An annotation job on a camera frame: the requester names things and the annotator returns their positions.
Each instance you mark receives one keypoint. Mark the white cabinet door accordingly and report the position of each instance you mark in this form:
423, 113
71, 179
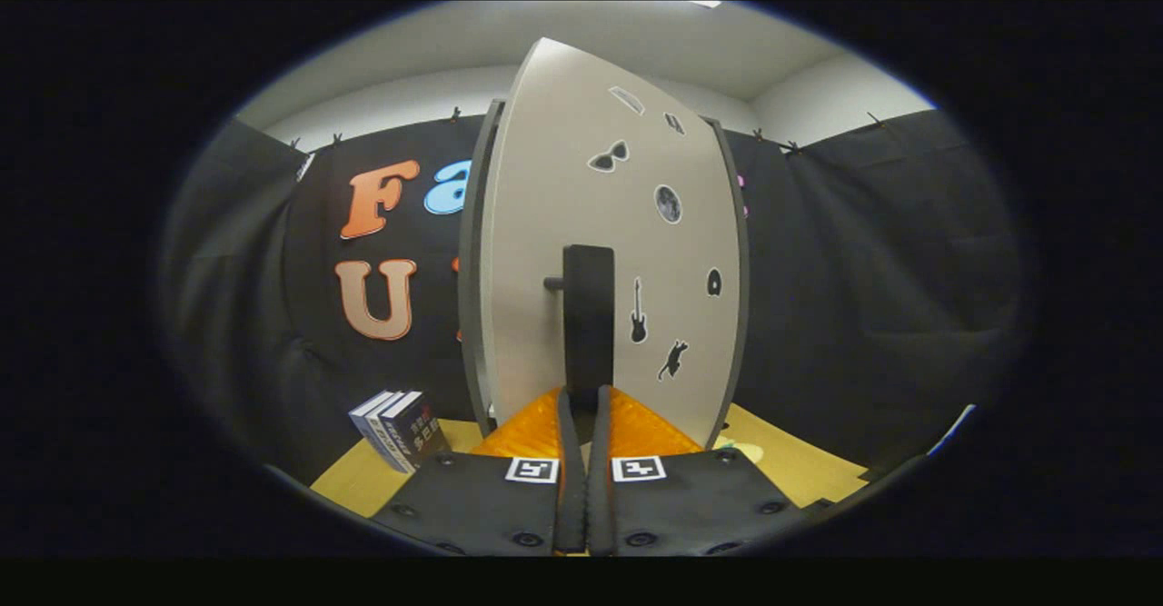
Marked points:
545, 179

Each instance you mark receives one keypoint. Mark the dark blue book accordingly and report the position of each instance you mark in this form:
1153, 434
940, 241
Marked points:
420, 429

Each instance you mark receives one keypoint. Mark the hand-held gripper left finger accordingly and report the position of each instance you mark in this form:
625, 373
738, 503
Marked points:
571, 497

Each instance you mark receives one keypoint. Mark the black backdrop cloth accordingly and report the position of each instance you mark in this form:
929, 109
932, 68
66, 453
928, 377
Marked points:
863, 270

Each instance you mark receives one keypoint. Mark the light blue spine book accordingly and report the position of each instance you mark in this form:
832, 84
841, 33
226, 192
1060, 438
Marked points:
361, 422

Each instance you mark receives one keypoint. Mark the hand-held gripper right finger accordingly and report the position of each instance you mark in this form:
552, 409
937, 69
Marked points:
600, 506

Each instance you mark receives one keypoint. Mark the white spine book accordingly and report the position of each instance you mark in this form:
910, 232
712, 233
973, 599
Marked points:
382, 426

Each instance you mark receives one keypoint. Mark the yellow plush toy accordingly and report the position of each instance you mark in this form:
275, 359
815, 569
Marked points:
747, 452

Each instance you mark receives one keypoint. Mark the dark grey cabinet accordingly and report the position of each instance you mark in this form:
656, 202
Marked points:
471, 270

